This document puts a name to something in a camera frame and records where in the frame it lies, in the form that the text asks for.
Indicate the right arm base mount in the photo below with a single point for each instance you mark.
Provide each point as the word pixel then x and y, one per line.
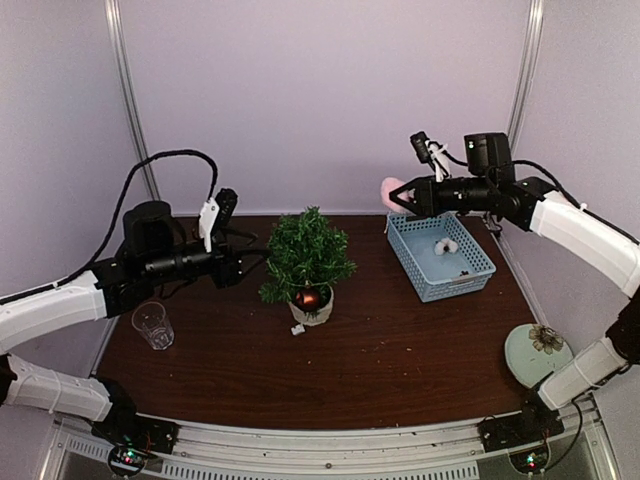
pixel 520 435

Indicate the red bauble ornament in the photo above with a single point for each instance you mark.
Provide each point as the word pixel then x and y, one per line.
pixel 308 299

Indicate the small green christmas tree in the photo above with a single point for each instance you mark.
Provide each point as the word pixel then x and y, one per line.
pixel 306 250

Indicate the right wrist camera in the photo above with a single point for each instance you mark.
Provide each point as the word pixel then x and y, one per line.
pixel 431 153

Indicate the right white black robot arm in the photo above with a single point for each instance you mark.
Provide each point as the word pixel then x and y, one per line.
pixel 541 206

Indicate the pink pompom ornament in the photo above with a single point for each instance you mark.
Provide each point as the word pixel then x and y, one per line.
pixel 388 185

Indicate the clear drinking glass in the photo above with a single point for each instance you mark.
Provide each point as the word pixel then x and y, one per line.
pixel 151 321

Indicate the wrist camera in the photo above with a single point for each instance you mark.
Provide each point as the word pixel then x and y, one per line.
pixel 431 153
pixel 215 214

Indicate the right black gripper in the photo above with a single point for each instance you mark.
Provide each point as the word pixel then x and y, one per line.
pixel 426 202

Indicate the aluminium frame post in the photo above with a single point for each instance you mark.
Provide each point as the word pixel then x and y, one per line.
pixel 118 42
pixel 529 59

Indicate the right aluminium frame post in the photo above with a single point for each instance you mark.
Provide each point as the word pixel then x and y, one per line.
pixel 529 59

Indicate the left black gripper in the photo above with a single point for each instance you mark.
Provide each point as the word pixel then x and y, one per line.
pixel 229 270

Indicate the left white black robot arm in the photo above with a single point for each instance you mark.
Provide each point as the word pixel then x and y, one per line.
pixel 154 252

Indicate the white fluffy ornament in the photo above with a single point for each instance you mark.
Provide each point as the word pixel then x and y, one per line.
pixel 446 246

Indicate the pale green floral plate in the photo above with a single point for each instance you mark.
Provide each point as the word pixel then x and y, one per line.
pixel 534 351

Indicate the white tree pot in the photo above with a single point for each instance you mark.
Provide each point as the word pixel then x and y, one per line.
pixel 319 316

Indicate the left aluminium frame post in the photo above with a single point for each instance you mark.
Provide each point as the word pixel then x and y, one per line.
pixel 118 42

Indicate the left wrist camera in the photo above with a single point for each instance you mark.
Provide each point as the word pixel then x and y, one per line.
pixel 215 214

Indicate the blue plastic basket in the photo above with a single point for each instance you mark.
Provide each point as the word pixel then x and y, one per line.
pixel 439 256

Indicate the front aluminium rail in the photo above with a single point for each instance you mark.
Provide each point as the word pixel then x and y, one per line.
pixel 452 450

